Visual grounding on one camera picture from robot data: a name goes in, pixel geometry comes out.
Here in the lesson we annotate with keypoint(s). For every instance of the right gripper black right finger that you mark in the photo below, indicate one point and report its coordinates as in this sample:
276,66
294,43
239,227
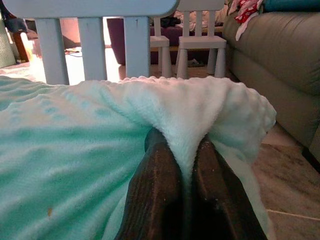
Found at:
220,197

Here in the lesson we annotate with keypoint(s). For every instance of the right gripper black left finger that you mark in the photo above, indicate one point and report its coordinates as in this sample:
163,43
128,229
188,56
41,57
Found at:
152,190

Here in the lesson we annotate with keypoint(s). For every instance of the mint dotted pillow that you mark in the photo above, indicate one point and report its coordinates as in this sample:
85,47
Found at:
62,150

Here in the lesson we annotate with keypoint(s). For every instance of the grey-green leather sofa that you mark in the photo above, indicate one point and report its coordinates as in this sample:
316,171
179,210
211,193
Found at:
282,65

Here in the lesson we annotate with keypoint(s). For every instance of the white children's chair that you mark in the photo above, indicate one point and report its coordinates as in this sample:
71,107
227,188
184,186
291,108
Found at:
200,41
161,42

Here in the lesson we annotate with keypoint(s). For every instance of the red and white clothing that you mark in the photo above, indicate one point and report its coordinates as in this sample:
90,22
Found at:
246,12

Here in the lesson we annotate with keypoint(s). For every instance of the teal fabric item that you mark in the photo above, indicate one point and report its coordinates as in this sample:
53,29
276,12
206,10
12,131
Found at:
292,5

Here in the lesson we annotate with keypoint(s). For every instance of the green woven basket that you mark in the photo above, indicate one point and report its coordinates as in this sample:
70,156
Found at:
5,45

